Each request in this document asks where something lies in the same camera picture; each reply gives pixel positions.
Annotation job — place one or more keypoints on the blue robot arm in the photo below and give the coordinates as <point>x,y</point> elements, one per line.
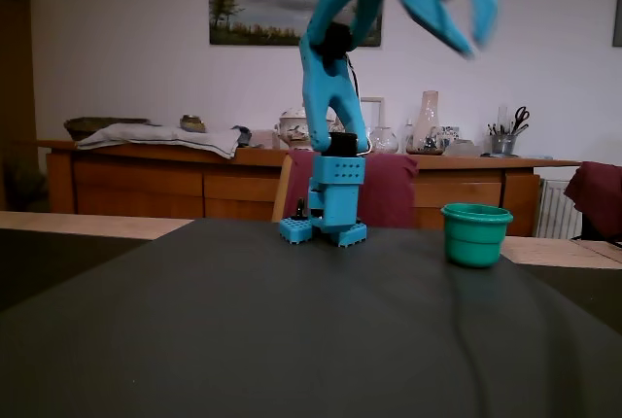
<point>335,184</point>

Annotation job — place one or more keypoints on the tall pink glass vase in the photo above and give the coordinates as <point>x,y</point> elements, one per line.
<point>428,121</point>

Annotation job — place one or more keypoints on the blue white ceramic pot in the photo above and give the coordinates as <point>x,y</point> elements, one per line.
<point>451,135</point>

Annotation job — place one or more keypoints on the grey stone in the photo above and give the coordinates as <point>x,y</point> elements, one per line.
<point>464,148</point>

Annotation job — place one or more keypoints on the metal pen holder cup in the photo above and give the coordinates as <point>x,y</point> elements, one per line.
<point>503,145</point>

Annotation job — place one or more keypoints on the round clear glass vase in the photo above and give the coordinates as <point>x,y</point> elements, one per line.
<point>384,140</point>

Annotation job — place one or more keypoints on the white painted soup tureen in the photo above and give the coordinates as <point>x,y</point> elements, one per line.
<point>294,128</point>

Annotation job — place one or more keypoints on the chair with dark red cloth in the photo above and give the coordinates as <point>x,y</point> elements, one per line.
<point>384,194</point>
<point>597,194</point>

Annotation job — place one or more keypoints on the white radiator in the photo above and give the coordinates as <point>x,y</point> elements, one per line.
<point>559,209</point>

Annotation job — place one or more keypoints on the green plastic cup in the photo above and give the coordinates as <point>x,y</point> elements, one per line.
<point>476,238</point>

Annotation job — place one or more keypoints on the black clamp knob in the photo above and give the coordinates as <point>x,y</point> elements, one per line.
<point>302,209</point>

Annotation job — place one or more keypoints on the small ceramic jar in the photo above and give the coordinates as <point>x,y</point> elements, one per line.
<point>192,122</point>

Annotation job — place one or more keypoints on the folded grey cloth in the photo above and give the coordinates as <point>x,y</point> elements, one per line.
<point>160,138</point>

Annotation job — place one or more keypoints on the wooden sideboard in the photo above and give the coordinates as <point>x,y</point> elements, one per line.
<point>146,184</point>

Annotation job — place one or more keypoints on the dark woven basket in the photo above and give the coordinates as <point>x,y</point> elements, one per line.
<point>92,125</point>

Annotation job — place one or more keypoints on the grey rubber mat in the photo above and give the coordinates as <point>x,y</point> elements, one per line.
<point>243,330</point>

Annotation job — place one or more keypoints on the small white picture frame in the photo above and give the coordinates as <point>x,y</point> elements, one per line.
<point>374,109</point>

